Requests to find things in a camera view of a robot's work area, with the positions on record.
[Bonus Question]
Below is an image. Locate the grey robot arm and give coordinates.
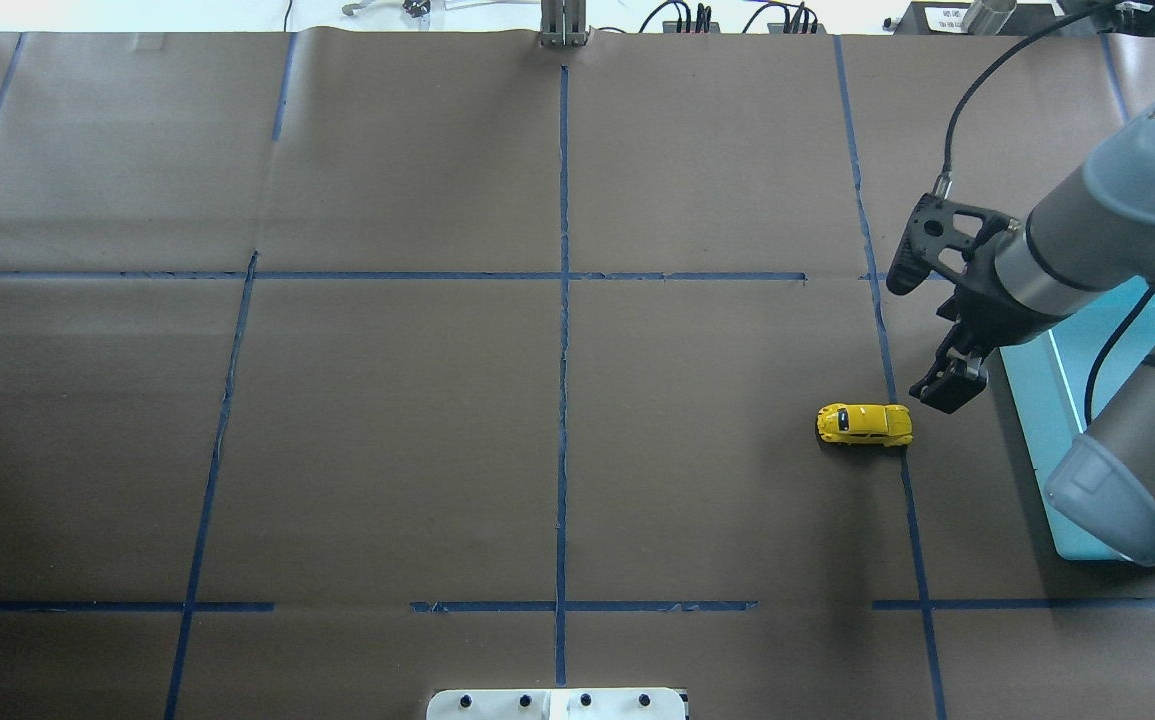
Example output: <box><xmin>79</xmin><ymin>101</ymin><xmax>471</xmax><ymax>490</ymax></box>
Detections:
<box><xmin>885</xmin><ymin>101</ymin><xmax>1155</xmax><ymax>567</ymax></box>

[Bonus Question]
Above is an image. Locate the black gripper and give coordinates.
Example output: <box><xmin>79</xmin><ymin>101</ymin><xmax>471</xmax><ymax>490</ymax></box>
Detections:
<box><xmin>909</xmin><ymin>233</ymin><xmax>1063</xmax><ymax>414</ymax></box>

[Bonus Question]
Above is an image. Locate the aluminium frame post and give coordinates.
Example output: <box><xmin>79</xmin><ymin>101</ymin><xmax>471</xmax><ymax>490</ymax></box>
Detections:
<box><xmin>539</xmin><ymin>0</ymin><xmax>590</xmax><ymax>47</ymax></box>

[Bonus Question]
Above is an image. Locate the yellow beetle toy car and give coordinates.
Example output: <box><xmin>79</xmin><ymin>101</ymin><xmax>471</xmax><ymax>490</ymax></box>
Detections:
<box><xmin>815</xmin><ymin>404</ymin><xmax>914</xmax><ymax>447</ymax></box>

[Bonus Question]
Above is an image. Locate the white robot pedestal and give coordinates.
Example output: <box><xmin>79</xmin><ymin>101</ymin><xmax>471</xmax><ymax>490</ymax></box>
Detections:
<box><xmin>425</xmin><ymin>686</ymin><xmax>690</xmax><ymax>719</ymax></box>

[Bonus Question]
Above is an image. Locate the turquoise plastic bin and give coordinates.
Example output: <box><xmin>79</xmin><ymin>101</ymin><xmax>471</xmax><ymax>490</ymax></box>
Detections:
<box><xmin>999</xmin><ymin>279</ymin><xmax>1155</xmax><ymax>561</ymax></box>

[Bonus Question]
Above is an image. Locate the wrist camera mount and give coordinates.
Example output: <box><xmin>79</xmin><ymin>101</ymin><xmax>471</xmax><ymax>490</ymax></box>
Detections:
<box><xmin>885</xmin><ymin>193</ymin><xmax>1021</xmax><ymax>297</ymax></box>

